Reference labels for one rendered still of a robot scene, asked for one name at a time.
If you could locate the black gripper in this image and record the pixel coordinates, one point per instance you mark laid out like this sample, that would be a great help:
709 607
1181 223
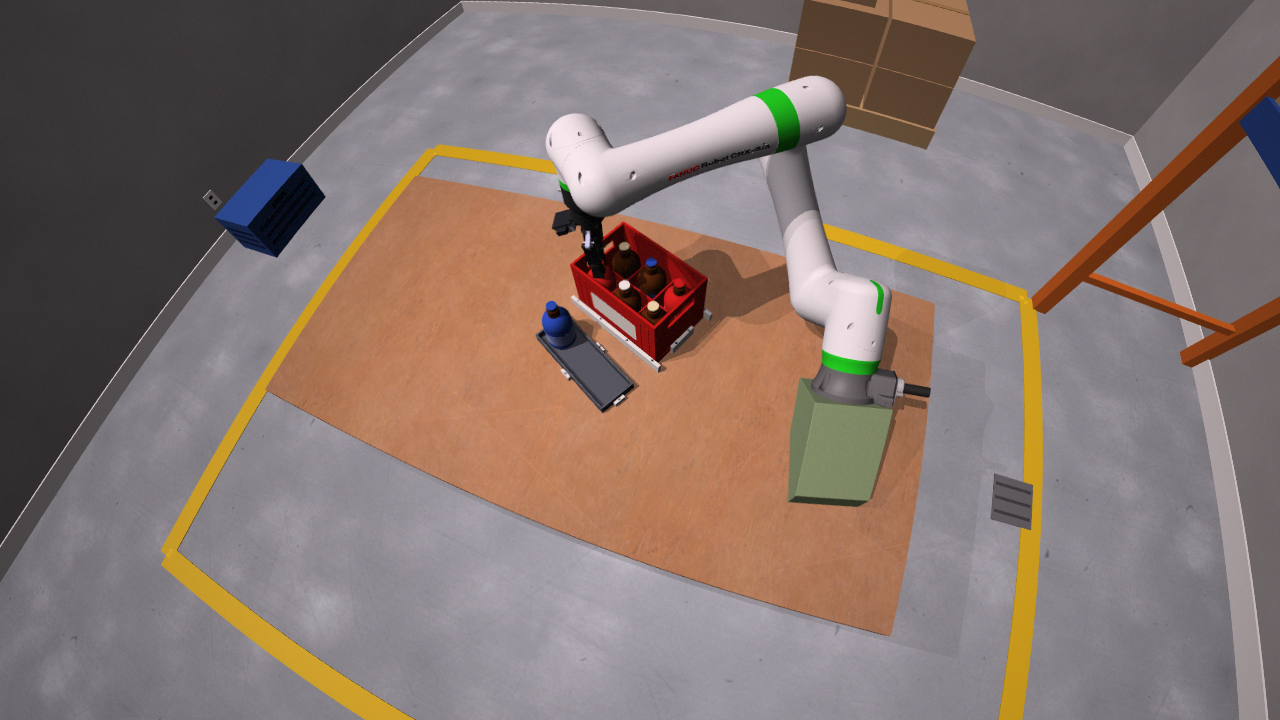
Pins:
592 234

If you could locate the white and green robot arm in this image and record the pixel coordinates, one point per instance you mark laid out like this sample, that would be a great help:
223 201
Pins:
604 181

